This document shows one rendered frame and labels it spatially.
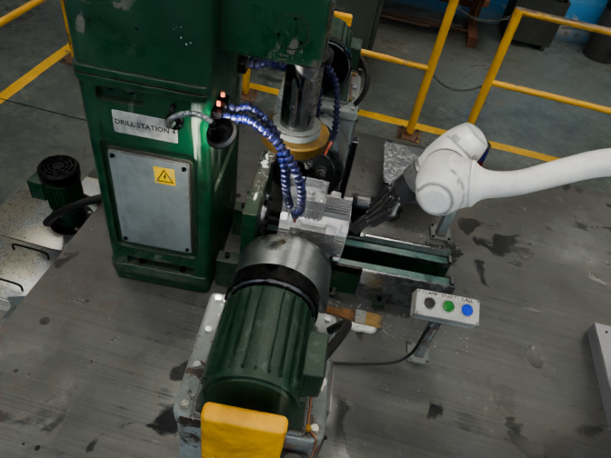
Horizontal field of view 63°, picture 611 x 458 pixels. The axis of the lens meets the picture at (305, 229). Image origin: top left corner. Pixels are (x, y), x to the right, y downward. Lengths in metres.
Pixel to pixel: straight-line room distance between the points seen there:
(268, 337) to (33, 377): 0.82
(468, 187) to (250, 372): 0.59
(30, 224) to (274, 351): 1.76
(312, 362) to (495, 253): 1.23
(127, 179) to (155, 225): 0.16
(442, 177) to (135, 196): 0.77
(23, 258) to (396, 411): 1.57
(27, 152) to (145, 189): 2.27
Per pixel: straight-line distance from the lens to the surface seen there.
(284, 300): 0.90
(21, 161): 3.51
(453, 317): 1.38
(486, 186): 1.13
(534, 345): 1.79
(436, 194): 1.08
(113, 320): 1.57
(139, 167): 1.30
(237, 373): 0.82
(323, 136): 1.33
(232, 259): 1.53
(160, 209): 1.37
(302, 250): 1.25
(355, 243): 1.65
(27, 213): 2.50
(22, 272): 2.26
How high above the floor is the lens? 2.07
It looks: 44 degrees down
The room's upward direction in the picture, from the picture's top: 11 degrees clockwise
